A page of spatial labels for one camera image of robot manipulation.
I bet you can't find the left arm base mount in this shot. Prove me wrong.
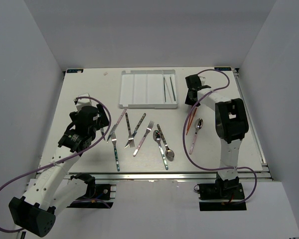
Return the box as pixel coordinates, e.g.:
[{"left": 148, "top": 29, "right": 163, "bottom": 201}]
[{"left": 67, "top": 173, "right": 117, "bottom": 209}]

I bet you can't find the white divided utensil tray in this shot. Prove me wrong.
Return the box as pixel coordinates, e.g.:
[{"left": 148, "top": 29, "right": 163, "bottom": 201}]
[{"left": 119, "top": 69, "right": 178, "bottom": 109}]

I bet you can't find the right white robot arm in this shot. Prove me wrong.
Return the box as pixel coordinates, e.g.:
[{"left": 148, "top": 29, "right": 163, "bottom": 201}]
[{"left": 185, "top": 74, "right": 249, "bottom": 199}]

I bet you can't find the green handled spoon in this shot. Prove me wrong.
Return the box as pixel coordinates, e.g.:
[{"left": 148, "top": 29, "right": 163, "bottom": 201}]
[{"left": 153, "top": 130, "right": 168, "bottom": 170}]

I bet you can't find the green handled fork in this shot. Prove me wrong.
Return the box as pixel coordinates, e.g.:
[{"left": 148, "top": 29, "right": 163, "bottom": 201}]
[{"left": 111, "top": 132, "right": 120, "bottom": 172}]

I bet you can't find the dark handled fork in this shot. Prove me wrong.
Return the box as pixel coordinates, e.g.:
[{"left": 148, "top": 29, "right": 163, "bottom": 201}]
[{"left": 125, "top": 113, "right": 135, "bottom": 147}]

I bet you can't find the right blue corner sticker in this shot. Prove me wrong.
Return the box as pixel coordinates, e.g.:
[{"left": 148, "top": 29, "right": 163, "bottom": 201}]
[{"left": 214, "top": 67, "right": 232, "bottom": 71}]

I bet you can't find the left blue corner sticker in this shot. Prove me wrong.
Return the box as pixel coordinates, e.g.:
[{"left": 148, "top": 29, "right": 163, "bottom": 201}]
[{"left": 66, "top": 69, "right": 84, "bottom": 74}]

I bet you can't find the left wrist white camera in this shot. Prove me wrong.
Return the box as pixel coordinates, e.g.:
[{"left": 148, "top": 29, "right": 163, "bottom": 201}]
[{"left": 74, "top": 93, "right": 92, "bottom": 112}]

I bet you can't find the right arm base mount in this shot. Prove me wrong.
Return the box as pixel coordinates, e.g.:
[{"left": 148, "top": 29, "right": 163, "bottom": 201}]
[{"left": 193, "top": 183, "right": 247, "bottom": 212}]

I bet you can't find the pink handled spoon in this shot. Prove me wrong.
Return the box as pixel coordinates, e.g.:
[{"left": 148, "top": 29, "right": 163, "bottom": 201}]
[{"left": 189, "top": 118, "right": 204, "bottom": 154}]

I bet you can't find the pink handled fork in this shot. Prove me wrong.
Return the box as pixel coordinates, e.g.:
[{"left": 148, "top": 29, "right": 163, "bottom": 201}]
[{"left": 133, "top": 120, "right": 154, "bottom": 157}]

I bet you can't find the dark handled spoon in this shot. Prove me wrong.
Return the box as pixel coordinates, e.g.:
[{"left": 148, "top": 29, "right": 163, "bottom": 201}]
[{"left": 156, "top": 124, "right": 174, "bottom": 161}]

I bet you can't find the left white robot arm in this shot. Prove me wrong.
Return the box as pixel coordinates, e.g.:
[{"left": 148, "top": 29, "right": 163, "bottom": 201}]
[{"left": 8, "top": 103, "right": 109, "bottom": 238}]

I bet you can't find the pink handled knife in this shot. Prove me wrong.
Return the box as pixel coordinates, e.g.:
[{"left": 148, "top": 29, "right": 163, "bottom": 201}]
[{"left": 107, "top": 108, "right": 127, "bottom": 142}]

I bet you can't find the blue corner sticker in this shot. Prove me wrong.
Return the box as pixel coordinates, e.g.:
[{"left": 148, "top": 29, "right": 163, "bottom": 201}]
[
  {"left": 214, "top": 67, "right": 232, "bottom": 71},
  {"left": 66, "top": 69, "right": 84, "bottom": 74}
]

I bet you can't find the dark handled knife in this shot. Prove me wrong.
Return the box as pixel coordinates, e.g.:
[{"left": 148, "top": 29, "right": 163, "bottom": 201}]
[{"left": 124, "top": 113, "right": 147, "bottom": 148}]

